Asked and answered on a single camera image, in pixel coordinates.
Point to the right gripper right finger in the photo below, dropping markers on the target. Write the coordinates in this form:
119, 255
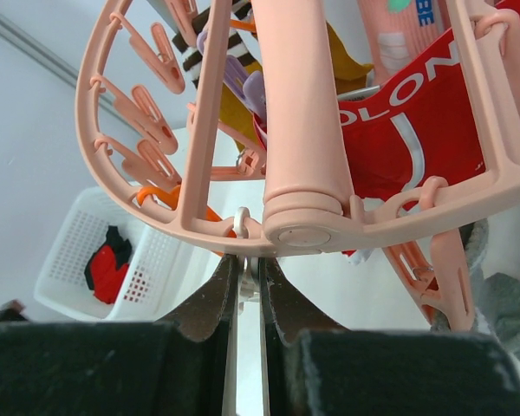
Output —
291, 378

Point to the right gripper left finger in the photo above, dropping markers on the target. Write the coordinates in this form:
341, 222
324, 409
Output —
198, 375

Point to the pink round clip hanger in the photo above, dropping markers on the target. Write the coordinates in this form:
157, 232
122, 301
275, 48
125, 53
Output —
294, 197

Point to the red black sock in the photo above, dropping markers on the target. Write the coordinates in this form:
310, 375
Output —
106, 269

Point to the white plastic mesh basket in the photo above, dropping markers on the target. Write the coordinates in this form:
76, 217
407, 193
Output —
163, 271

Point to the mustard yellow striped sock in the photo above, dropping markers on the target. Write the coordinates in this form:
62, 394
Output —
242, 105

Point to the grey sock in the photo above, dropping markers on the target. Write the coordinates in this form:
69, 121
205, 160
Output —
497, 297

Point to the red white santa sock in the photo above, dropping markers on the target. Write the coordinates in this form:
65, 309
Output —
444, 133

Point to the pink patterned sock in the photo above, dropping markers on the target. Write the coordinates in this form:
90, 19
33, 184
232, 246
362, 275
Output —
398, 31

